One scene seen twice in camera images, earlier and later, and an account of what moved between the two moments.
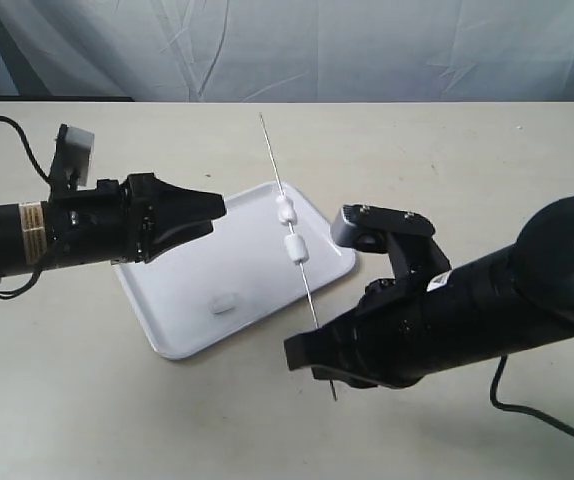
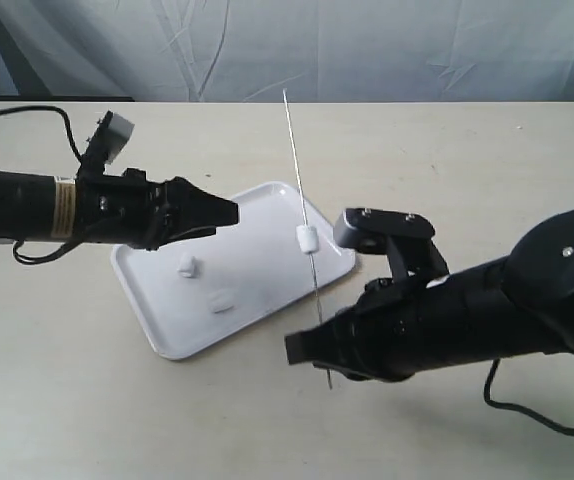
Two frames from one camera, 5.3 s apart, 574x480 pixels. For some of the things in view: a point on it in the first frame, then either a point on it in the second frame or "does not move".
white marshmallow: x=296 y=248 → x=308 y=238
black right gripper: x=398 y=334 does not move
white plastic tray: x=263 y=253 does not move
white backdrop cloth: x=289 y=50 does not move
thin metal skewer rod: x=292 y=233 → x=302 y=217
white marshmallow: x=286 y=211 → x=189 y=266
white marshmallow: x=222 y=303 does not move
